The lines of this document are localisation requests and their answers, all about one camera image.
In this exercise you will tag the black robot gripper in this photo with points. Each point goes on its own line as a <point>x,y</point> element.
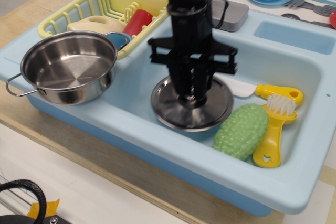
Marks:
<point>192,42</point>

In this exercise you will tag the steel pot lid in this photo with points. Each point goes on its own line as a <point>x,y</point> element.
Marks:
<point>188,113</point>

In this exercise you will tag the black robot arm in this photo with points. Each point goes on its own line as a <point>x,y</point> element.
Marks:
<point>188,6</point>

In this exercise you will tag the stainless steel pot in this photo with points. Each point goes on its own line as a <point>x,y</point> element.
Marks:
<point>73,67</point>

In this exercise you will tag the grey toy faucet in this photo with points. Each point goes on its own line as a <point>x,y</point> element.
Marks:
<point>228,16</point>

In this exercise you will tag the green toy bitter gourd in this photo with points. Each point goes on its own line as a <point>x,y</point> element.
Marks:
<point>241,133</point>

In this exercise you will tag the red cup in rack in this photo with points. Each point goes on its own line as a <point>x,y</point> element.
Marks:
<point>139,19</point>

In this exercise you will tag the blue cup in rack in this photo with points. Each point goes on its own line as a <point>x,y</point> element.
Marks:
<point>119,39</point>

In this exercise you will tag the light blue toy sink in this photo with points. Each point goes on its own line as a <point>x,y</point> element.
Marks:
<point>118,132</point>

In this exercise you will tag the yellow dish brush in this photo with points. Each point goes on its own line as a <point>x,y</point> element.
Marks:
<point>280,111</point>

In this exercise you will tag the cream toy bottle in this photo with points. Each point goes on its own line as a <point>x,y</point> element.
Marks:
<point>100,24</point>

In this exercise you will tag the yellow dish rack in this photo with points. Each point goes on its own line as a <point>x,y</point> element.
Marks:
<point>121,10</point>

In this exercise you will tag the black toy utensil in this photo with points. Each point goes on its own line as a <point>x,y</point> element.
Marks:
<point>295,17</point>

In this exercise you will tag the grey toy spatula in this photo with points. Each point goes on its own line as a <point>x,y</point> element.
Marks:
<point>325,10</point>

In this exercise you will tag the red plate edge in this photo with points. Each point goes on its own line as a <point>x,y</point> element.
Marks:
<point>332,19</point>

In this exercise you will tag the yellow tape piece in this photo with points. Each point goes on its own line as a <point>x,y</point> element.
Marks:
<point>51,209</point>

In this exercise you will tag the yellow handled toy knife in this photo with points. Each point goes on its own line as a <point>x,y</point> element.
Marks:
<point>243,90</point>

